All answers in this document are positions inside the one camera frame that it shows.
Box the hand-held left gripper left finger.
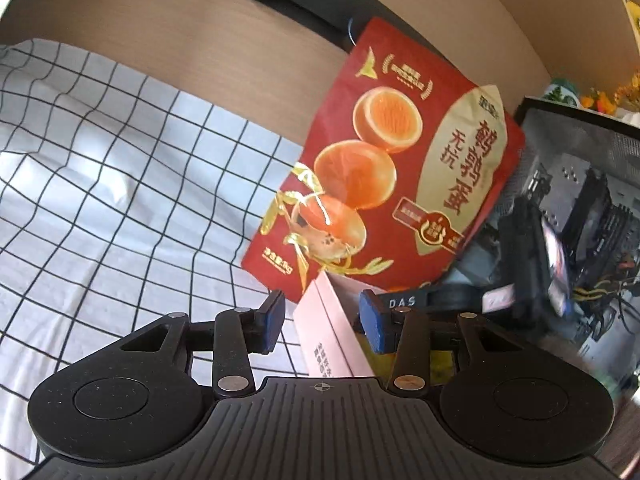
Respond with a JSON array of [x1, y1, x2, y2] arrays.
[[118, 290, 288, 398]]

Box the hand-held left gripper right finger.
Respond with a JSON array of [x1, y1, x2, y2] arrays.
[[360, 290, 522, 398]]

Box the pink cardboard box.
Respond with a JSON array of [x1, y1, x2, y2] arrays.
[[292, 274, 386, 378]]

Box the glass-sided computer case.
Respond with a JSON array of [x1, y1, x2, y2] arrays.
[[440, 95, 640, 461]]

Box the red snack bag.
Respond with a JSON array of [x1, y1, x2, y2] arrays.
[[241, 16, 527, 295]]

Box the green white mug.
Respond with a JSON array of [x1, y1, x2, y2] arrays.
[[542, 77, 581, 107]]

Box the yellow artificial flowers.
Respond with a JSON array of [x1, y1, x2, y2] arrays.
[[580, 69, 640, 117]]

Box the white black-grid tablecloth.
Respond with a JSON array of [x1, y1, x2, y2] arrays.
[[0, 40, 321, 461]]

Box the black wall strip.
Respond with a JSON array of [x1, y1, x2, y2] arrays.
[[192, 0, 363, 53]]

